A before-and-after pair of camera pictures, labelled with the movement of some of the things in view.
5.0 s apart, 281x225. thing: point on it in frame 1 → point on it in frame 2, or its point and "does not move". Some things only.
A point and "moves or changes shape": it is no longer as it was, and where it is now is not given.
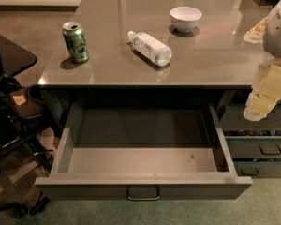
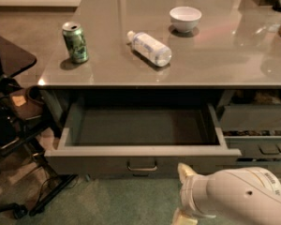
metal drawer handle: [143, 198] → [142, 169]
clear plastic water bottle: [151, 48] does not move
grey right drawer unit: [256, 148] does not move
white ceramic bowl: [184, 18] does not move
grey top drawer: [139, 152] moves or changes shape
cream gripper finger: [256, 35] → [179, 218]
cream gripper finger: [258, 107] → [184, 171]
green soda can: [76, 41] does not move
